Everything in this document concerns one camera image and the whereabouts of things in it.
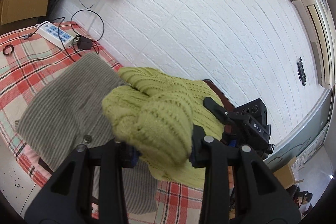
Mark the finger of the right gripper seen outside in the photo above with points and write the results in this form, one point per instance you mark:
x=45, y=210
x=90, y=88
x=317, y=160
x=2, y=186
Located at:
x=218, y=111

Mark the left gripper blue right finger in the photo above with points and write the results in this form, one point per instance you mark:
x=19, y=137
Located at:
x=198, y=157

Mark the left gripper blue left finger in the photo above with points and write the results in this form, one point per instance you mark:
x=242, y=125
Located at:
x=130, y=156

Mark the green knit sweater white collar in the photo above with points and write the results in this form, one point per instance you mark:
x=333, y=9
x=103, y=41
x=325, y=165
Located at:
x=155, y=113

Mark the dark brown wooden headboard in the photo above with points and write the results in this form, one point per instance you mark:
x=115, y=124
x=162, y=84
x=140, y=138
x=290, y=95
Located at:
x=225, y=101

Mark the grey ribbed folded sweater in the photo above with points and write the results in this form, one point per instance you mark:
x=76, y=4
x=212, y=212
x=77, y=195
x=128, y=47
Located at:
x=68, y=111

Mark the white power strip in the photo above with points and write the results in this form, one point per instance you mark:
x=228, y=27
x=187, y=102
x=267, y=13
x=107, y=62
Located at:
x=55, y=35

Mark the red plaid bed sheet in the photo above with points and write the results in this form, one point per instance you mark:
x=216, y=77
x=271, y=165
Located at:
x=33, y=63

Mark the brown cardboard box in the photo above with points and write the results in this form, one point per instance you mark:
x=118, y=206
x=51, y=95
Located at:
x=16, y=10

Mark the white wall air conditioner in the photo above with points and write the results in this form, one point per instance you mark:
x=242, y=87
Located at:
x=319, y=24

